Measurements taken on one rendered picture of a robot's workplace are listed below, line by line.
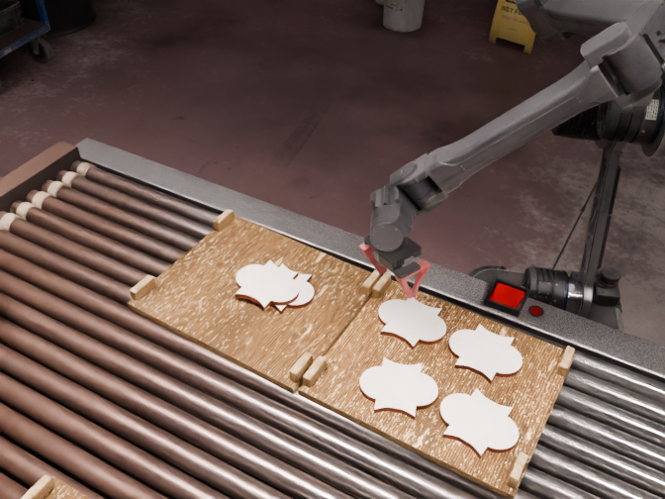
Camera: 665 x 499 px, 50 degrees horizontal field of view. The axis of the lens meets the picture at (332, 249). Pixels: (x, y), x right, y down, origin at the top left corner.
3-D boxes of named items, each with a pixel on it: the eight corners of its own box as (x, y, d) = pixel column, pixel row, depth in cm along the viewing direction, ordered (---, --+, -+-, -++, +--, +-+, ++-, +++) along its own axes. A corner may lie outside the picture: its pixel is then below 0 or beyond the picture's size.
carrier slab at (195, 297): (232, 219, 169) (232, 214, 167) (384, 283, 153) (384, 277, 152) (127, 308, 146) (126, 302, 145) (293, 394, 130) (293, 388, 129)
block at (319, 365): (319, 363, 134) (319, 353, 132) (327, 367, 133) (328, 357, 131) (301, 385, 130) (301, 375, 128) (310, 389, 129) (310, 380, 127)
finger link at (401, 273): (404, 311, 130) (399, 270, 125) (382, 292, 136) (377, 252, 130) (433, 295, 133) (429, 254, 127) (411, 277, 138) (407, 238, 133)
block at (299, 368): (306, 358, 134) (305, 349, 132) (314, 363, 134) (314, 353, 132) (288, 380, 130) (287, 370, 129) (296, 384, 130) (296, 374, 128)
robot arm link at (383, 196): (402, 180, 126) (370, 183, 127) (402, 201, 121) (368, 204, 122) (405, 213, 130) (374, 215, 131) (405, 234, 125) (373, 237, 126)
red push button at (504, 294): (497, 286, 153) (498, 281, 152) (523, 296, 151) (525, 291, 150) (488, 303, 149) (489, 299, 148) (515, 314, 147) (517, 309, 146)
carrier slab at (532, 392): (385, 282, 153) (386, 277, 152) (573, 358, 138) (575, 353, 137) (298, 394, 130) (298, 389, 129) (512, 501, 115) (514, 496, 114)
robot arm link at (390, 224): (444, 191, 126) (415, 157, 122) (447, 228, 117) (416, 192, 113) (391, 226, 131) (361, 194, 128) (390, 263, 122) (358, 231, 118)
